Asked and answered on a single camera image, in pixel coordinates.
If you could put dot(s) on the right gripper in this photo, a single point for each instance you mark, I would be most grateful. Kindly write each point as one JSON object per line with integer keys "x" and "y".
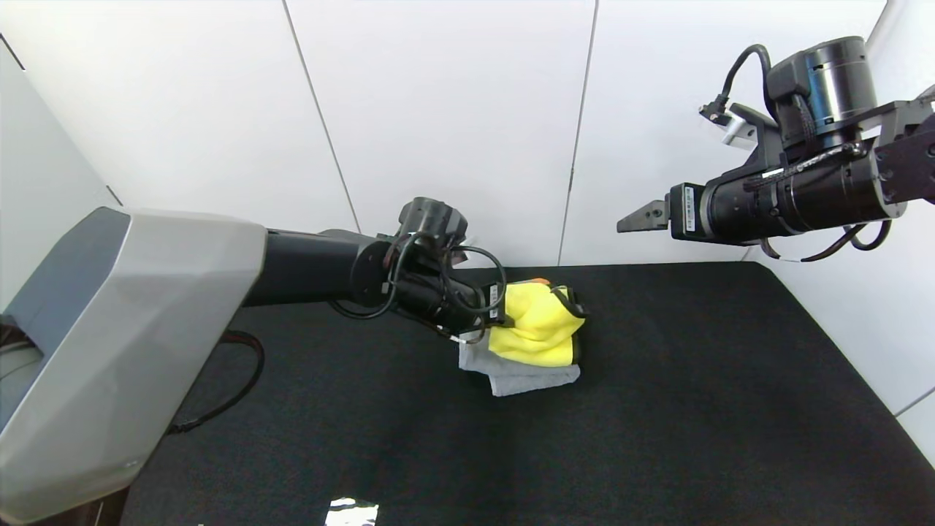
{"x": 685, "y": 210}

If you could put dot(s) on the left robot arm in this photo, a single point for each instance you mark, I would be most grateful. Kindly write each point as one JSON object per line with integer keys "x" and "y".
{"x": 146, "y": 329}

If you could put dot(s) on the black tablecloth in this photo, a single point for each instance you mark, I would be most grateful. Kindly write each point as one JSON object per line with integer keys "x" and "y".
{"x": 694, "y": 409}

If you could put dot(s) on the yellow microfibre towel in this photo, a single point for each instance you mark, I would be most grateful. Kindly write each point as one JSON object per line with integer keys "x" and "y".
{"x": 537, "y": 329}

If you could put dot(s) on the grey towel with orange stripe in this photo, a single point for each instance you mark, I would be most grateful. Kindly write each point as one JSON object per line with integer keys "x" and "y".
{"x": 518, "y": 378}

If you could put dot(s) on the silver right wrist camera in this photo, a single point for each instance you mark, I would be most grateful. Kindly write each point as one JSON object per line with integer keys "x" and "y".
{"x": 738, "y": 131}

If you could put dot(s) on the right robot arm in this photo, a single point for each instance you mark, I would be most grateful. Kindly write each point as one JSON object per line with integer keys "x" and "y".
{"x": 840, "y": 153}

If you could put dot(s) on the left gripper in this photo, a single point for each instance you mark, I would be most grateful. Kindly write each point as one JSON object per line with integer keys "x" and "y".
{"x": 497, "y": 302}

